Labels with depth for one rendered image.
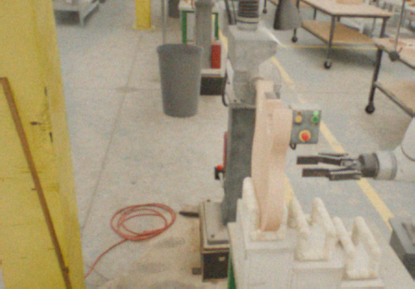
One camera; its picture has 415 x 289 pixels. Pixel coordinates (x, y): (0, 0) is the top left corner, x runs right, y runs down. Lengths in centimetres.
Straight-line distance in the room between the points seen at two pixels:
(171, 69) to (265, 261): 373
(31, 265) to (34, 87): 84
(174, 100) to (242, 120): 260
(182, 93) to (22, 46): 322
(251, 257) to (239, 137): 126
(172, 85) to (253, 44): 312
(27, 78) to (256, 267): 111
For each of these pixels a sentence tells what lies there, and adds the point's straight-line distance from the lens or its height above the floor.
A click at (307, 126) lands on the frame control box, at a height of 103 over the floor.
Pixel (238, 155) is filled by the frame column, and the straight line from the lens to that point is 257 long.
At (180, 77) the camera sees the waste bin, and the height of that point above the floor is 47.
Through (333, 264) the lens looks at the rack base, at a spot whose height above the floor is 102.
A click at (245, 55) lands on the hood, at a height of 147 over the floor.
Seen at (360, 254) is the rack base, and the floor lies 94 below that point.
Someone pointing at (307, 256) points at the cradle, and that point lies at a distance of 143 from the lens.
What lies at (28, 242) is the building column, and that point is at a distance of 230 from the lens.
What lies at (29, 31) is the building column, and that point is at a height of 154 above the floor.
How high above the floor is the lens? 193
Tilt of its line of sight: 25 degrees down
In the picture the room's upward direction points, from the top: 5 degrees clockwise
